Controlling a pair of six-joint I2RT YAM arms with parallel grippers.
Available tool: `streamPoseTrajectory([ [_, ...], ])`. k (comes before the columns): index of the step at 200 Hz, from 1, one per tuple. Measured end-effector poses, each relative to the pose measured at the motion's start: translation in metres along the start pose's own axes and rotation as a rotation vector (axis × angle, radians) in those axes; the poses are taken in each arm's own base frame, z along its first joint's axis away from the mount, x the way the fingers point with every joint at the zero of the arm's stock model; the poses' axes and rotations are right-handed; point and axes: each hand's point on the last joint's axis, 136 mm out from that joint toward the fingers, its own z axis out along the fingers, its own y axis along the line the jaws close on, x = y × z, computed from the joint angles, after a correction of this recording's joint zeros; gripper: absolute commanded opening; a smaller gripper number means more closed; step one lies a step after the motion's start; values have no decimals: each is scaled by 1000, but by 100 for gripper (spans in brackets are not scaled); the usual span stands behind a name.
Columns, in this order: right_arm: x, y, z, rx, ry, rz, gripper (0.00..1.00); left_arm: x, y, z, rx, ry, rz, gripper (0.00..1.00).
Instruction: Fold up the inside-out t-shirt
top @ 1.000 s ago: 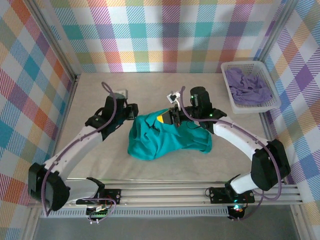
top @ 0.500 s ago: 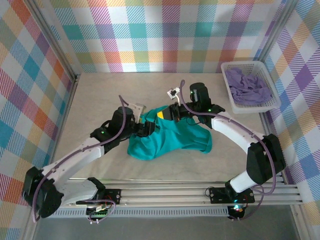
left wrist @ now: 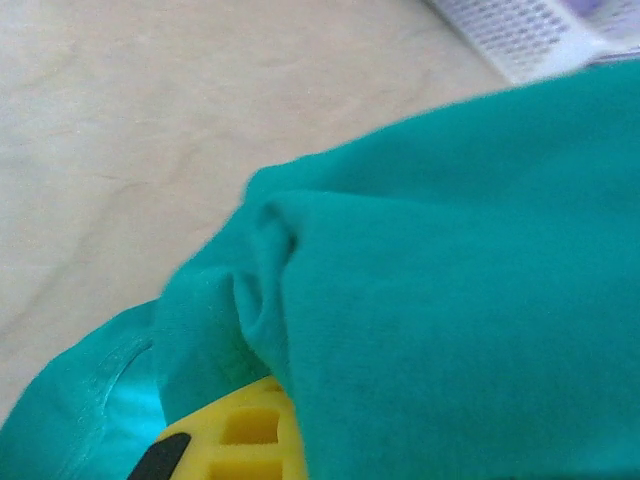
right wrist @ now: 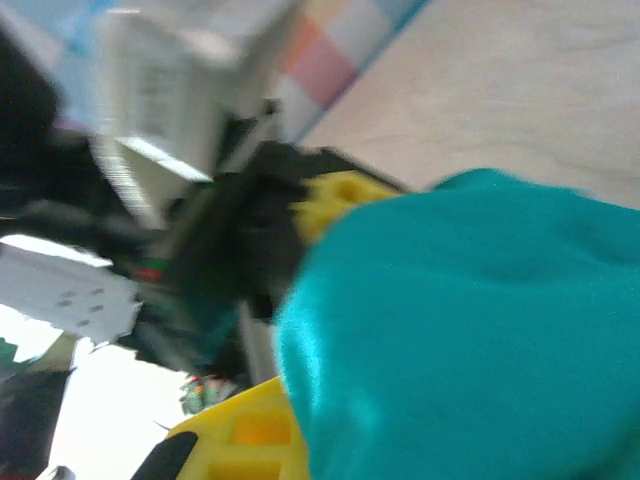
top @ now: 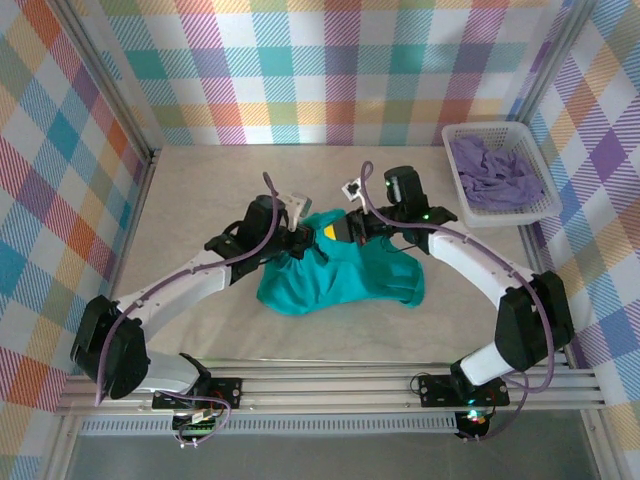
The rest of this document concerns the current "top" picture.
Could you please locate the teal t-shirt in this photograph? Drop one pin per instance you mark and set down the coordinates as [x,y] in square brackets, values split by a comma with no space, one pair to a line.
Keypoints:
[320,285]

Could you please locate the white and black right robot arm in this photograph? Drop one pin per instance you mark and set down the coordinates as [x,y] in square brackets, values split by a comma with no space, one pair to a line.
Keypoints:
[470,260]

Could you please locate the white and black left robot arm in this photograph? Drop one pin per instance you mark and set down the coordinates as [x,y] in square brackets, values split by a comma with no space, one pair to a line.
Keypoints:
[180,290]

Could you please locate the purple crumpled cloth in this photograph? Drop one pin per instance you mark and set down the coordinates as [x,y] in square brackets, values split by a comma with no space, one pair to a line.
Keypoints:
[495,175]

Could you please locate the white plastic basket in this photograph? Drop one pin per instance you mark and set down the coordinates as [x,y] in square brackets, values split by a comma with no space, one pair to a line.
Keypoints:
[500,217]

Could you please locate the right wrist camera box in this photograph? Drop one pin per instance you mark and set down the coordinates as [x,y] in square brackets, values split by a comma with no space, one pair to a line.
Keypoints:
[352,188]

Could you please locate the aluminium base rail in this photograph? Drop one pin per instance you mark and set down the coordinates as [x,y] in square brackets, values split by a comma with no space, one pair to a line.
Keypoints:
[325,390]

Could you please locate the aluminium corner post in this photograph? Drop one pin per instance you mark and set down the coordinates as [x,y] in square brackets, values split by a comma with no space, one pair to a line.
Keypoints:
[557,60]
[112,82]

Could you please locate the aluminium frame leg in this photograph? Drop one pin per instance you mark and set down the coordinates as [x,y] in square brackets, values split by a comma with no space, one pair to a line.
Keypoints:
[60,450]
[605,447]

